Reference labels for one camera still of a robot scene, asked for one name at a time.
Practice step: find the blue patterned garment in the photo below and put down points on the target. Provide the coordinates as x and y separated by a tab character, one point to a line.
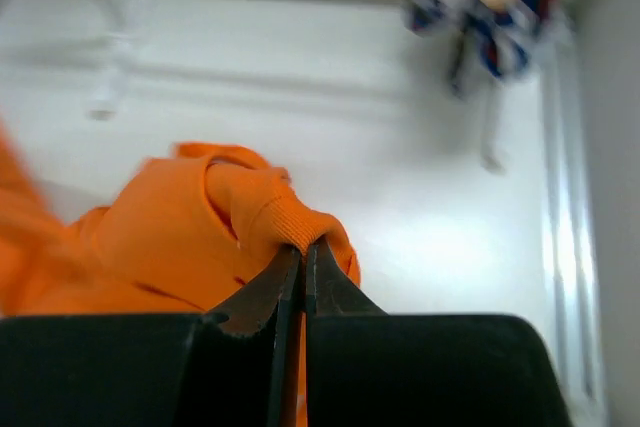
506	39

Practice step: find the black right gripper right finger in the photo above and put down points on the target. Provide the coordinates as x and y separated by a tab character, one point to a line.
366	367

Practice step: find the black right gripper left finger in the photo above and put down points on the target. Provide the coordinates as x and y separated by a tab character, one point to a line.
235	365

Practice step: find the orange trousers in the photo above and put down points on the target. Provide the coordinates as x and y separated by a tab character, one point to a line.
186	233

